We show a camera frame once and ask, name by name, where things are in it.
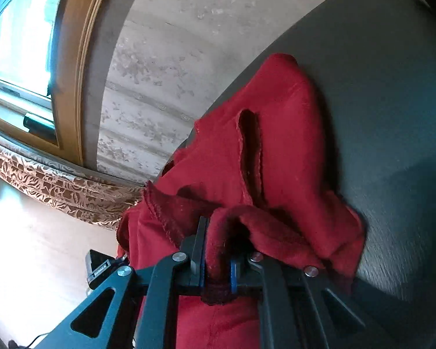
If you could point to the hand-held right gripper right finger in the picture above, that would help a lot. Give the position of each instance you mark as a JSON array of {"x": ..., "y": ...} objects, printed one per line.
[{"x": 234, "y": 278}]

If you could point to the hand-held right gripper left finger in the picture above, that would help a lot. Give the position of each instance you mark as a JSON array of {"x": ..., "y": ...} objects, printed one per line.
[{"x": 202, "y": 261}]

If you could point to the red garment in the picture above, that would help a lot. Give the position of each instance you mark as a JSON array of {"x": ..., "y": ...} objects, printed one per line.
[{"x": 283, "y": 123}]

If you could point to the small black device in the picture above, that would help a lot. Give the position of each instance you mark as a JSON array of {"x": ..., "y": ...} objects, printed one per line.
[{"x": 98, "y": 265}]

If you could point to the brown patterned curtain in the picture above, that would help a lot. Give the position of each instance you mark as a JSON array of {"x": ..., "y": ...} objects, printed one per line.
[{"x": 58, "y": 185}]

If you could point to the wooden framed window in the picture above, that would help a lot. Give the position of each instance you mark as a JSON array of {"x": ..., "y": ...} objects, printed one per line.
[{"x": 72, "y": 61}]

